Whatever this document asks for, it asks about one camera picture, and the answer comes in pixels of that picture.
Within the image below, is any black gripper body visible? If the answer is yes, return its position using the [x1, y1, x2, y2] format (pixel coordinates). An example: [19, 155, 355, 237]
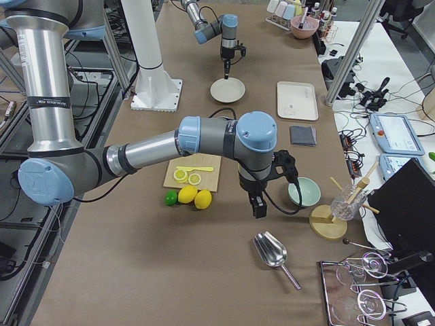
[239, 169, 268, 204]
[220, 41, 247, 68]

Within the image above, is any cream round plate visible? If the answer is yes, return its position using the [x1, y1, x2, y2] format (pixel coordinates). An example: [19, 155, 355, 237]
[210, 77, 245, 103]

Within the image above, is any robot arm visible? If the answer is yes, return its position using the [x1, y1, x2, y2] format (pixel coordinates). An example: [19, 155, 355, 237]
[1, 1, 278, 218]
[181, 0, 247, 79]

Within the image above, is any white rabbit tray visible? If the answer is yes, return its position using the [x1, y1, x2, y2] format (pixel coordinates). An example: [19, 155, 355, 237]
[277, 81, 319, 121]

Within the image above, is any black framed glass tray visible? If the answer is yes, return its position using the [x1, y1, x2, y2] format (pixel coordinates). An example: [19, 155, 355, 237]
[319, 261, 407, 325]

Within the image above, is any metal ice scoop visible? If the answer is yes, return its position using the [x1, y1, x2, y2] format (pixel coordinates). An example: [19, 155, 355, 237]
[254, 231, 301, 291]

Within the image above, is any yellow plastic knife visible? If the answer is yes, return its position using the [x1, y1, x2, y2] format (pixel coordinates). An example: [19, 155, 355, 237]
[176, 166, 214, 172]

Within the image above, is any mint green bowl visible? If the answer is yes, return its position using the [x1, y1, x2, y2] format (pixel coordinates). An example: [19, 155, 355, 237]
[288, 177, 321, 207]

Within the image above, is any bamboo cutting board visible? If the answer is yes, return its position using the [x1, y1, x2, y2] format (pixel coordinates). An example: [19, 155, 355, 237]
[163, 153, 221, 192]

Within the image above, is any whole lemon upper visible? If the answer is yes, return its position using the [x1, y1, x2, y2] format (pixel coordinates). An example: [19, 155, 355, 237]
[194, 189, 213, 210]

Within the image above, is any whole lemon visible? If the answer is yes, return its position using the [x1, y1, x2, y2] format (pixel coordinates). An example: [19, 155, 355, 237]
[177, 185, 198, 204]
[194, 189, 213, 210]

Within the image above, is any lemon slice upper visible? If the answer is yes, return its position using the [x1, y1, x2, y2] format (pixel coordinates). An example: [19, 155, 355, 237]
[188, 173, 202, 185]

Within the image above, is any lemon slice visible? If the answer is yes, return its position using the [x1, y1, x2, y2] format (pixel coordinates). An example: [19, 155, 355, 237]
[173, 169, 188, 183]
[188, 173, 202, 185]

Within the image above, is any pastel cup rack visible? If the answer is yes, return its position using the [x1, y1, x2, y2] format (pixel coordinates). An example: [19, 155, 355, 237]
[265, 0, 305, 31]

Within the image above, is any wooden cup stand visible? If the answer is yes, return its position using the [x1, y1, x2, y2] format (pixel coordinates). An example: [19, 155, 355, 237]
[309, 161, 379, 240]

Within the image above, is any grey folded cloth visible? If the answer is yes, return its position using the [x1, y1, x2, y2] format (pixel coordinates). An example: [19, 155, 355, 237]
[290, 125, 317, 147]

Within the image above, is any whole lemon lower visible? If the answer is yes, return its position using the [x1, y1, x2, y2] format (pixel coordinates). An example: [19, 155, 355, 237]
[177, 185, 198, 204]

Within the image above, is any lemon slice lower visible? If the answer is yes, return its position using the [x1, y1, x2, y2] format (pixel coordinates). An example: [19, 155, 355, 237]
[173, 169, 188, 183]

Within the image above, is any pink bowl with ice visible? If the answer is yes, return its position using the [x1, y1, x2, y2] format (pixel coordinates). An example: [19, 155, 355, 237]
[290, 16, 319, 39]

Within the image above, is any green lime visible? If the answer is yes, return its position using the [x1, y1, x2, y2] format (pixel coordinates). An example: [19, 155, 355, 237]
[164, 190, 178, 206]

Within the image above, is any crystal glass cup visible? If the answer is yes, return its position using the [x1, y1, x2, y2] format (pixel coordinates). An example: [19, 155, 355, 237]
[330, 184, 367, 221]

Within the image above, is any blue teach pendant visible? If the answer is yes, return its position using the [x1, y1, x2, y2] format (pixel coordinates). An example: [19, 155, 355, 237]
[369, 113, 425, 156]
[379, 153, 426, 181]

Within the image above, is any black monitor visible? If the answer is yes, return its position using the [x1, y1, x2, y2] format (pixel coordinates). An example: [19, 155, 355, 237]
[368, 158, 434, 255]

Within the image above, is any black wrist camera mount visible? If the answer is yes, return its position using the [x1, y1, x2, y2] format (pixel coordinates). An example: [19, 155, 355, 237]
[270, 149, 298, 183]

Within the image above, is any black handled metal tool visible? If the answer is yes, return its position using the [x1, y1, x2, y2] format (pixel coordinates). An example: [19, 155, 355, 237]
[298, 7, 309, 29]

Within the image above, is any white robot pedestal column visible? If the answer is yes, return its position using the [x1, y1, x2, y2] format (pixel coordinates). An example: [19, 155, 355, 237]
[122, 0, 182, 112]

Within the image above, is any aluminium frame post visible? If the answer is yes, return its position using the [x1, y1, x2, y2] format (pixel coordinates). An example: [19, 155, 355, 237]
[324, 0, 385, 107]

